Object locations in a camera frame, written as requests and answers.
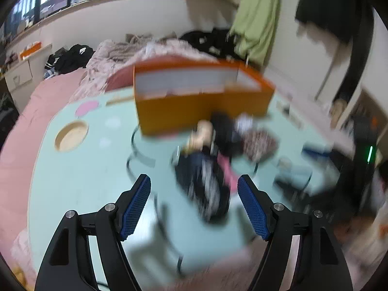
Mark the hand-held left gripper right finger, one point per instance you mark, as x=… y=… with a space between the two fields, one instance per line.
x=253 y=209

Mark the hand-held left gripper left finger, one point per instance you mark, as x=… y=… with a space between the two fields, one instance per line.
x=136 y=209

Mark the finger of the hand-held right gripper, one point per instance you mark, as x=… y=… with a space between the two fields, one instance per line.
x=315 y=151
x=303 y=188

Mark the black striped bundle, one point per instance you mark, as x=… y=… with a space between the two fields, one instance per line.
x=203 y=185

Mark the black pouch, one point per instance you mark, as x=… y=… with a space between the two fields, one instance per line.
x=224 y=133

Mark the orange cardboard box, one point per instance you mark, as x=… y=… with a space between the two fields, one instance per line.
x=197 y=112

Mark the light green desktop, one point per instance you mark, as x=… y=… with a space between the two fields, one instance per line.
x=91 y=172

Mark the pink flat item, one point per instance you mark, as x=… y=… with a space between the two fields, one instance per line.
x=227 y=169

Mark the patterned shiny pouch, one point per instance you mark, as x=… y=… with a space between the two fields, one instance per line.
x=260 y=144

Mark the beige doll figure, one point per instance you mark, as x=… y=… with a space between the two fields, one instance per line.
x=203 y=130

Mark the green hanging cloth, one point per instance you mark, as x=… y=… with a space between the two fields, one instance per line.
x=257 y=21

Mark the black hanging garment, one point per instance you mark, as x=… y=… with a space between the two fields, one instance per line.
x=327 y=3

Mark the crumpled pink quilt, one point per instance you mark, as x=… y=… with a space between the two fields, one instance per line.
x=121 y=54

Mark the black white clothes pile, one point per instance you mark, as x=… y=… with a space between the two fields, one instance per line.
x=71 y=59

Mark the beige crumpled cloth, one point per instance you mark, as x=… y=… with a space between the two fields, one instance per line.
x=138 y=38

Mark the white cabinet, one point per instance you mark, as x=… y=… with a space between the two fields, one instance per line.
x=21 y=75

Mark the small orange box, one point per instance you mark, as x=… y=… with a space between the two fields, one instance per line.
x=30 y=51

